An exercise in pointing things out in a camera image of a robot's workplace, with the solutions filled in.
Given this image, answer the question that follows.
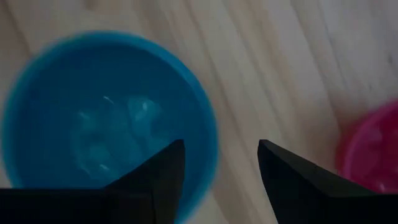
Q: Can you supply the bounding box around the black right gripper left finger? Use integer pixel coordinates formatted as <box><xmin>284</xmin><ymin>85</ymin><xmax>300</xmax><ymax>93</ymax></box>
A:
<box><xmin>0</xmin><ymin>139</ymin><xmax>187</xmax><ymax>224</ymax></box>

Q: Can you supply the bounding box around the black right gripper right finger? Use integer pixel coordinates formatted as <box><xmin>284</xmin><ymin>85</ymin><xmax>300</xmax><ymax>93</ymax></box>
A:
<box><xmin>257</xmin><ymin>139</ymin><xmax>398</xmax><ymax>224</ymax></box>

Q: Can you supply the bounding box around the blue plastic bowl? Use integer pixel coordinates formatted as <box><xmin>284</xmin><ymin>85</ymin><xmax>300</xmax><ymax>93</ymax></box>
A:
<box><xmin>0</xmin><ymin>30</ymin><xmax>220</xmax><ymax>223</ymax></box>

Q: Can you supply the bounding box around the pink plastic bowl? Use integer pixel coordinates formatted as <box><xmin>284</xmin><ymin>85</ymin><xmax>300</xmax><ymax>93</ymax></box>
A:
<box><xmin>335</xmin><ymin>99</ymin><xmax>398</xmax><ymax>195</ymax></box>

